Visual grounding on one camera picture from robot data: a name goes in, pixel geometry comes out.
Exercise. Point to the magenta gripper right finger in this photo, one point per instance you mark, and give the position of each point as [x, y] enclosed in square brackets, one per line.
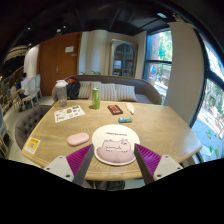
[154, 166]

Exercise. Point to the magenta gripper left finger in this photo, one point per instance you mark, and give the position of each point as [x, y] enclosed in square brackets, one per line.
[72, 167]

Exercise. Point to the pink computer mouse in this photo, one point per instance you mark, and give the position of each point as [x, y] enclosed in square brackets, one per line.
[77, 139]

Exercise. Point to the white cartoon mouse pad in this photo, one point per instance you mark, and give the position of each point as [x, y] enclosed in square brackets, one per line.
[114, 144]

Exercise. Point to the yellow QR code sticker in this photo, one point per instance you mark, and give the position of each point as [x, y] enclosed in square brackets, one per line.
[32, 145]

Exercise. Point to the teal small pack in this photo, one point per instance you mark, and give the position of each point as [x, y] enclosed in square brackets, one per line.
[125, 120]

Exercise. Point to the white sticker sheet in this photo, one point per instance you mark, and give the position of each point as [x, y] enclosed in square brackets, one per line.
[68, 113]

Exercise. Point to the white crumpled wrapper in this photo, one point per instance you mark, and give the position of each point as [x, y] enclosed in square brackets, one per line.
[130, 108]

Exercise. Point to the black red small box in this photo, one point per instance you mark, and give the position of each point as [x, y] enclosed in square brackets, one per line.
[115, 110]

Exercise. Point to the grey tufted chair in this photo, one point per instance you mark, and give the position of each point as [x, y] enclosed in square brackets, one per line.
[28, 122]

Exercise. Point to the striped cushion left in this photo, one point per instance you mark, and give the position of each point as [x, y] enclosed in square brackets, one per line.
[84, 90]

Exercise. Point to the striped cushion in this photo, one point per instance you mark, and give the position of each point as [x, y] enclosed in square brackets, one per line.
[126, 93]
[84, 90]
[107, 91]

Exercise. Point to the green drink can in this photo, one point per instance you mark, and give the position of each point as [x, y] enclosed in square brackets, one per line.
[96, 98]

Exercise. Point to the grey brown sofa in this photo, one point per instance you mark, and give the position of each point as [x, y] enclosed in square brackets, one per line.
[144, 91]

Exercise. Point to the striped cushion right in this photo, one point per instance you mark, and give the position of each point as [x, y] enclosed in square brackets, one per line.
[126, 93]

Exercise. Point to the striped cushion middle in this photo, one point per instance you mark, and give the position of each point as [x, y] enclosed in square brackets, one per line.
[107, 91]

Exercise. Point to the black backpack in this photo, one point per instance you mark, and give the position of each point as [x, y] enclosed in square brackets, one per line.
[73, 87]

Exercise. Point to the white chair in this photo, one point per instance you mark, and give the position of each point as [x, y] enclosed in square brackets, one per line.
[31, 88]

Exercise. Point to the seated person in white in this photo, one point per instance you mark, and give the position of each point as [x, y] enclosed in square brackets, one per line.
[24, 90]

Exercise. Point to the wooden door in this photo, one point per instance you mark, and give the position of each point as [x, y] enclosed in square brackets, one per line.
[58, 58]

